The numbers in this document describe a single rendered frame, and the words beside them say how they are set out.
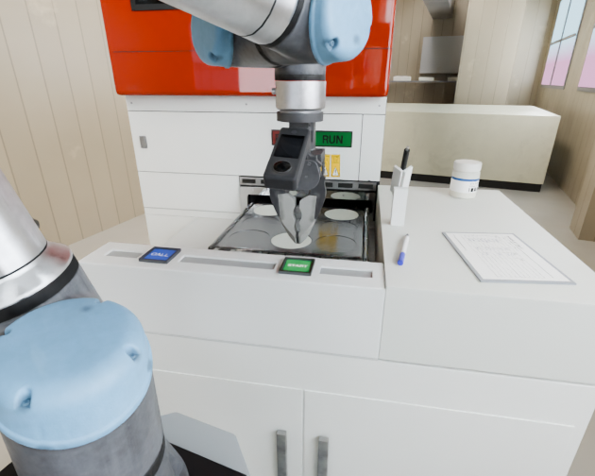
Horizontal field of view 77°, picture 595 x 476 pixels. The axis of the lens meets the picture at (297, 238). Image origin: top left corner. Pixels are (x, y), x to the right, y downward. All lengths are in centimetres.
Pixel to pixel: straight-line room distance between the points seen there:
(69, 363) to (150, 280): 39
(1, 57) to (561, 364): 330
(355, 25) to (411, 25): 863
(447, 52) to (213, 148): 761
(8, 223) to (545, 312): 68
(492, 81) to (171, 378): 722
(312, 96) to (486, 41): 710
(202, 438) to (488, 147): 496
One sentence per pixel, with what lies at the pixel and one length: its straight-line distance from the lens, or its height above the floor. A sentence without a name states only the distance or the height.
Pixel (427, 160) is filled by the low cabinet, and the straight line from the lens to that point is 528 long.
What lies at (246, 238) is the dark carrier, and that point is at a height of 90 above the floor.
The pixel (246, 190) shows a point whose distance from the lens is 125.
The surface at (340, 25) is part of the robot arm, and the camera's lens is 39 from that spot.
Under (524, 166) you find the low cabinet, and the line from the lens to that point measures 534.
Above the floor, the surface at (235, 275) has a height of 96.
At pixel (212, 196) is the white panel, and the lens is 131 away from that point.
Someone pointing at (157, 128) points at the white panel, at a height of 112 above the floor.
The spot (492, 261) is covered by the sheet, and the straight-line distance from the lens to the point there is 75.
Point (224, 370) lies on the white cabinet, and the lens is 77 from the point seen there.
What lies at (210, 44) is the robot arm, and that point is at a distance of 49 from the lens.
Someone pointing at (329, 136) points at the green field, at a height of 111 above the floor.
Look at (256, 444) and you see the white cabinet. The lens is 89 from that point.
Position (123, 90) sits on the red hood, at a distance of 132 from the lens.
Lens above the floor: 126
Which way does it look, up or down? 23 degrees down
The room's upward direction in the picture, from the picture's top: straight up
